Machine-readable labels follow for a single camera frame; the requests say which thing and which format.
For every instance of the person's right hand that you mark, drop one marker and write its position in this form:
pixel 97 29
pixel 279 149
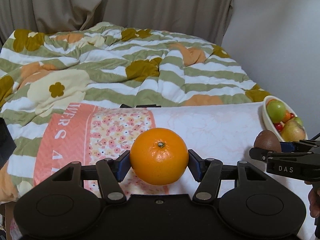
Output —
pixel 314 202

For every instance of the large orange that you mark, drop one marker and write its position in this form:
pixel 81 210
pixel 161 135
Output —
pixel 159 156

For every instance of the small orange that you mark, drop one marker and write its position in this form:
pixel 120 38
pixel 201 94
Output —
pixel 288 116

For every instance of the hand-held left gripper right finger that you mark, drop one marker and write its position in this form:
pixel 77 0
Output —
pixel 194 160

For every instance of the green apple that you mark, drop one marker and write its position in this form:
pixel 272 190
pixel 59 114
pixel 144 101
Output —
pixel 275 110

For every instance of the red cherry tomato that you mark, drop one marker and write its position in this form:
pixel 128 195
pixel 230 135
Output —
pixel 278 126

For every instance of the black flat object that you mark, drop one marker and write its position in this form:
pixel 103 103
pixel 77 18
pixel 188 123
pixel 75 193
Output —
pixel 140 105

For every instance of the black box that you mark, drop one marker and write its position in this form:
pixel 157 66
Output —
pixel 5 141

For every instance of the green striped floral blanket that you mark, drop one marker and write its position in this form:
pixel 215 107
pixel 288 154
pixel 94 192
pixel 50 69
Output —
pixel 150 87

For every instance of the beige curtain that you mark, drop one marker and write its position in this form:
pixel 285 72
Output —
pixel 125 2

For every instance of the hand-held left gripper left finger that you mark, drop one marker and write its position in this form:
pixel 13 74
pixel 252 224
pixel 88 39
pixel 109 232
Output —
pixel 123 163

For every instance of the pink floral towel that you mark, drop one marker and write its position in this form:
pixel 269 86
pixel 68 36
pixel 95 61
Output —
pixel 212 130

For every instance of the brown kiwi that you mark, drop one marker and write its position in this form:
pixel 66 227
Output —
pixel 266 141

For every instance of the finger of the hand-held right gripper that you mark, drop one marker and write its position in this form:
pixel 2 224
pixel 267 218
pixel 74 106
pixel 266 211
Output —
pixel 260 153
pixel 300 145

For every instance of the cream bowl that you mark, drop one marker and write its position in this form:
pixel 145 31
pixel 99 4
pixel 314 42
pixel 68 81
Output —
pixel 267 123

